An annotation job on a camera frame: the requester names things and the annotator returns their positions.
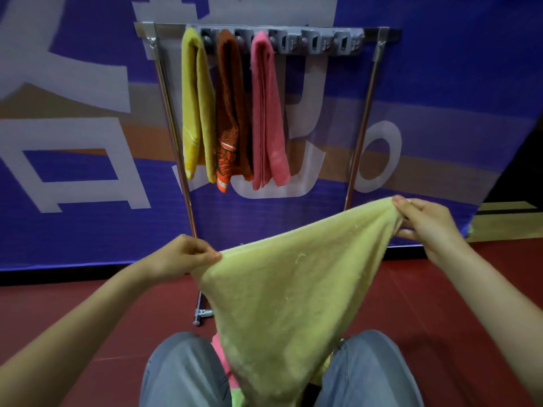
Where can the person's right hand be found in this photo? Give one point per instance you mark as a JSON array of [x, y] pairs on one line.
[[428, 228]]

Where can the person's grey trousers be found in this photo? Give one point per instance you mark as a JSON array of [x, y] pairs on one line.
[[182, 373]]

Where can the light green towel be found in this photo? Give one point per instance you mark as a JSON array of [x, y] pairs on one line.
[[236, 398]]

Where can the orange brown patterned towel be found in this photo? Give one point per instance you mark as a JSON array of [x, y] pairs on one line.
[[231, 114]]

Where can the person's left hand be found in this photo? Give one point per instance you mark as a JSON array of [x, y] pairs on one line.
[[178, 258]]

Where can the metal towel rack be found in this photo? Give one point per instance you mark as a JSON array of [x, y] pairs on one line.
[[167, 29]]

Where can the person's left forearm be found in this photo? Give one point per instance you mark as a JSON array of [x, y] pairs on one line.
[[76, 334]]

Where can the person's right forearm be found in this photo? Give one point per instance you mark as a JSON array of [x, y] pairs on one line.
[[500, 309]]

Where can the blue printed banner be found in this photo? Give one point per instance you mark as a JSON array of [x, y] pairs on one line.
[[445, 80]]

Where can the yellow patterned towel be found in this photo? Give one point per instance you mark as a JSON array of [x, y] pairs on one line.
[[197, 105]]

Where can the grey plastic hook rail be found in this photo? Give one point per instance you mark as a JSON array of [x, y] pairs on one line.
[[318, 40]]

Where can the pink towel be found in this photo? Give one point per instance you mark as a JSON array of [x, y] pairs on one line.
[[219, 351], [267, 122]]

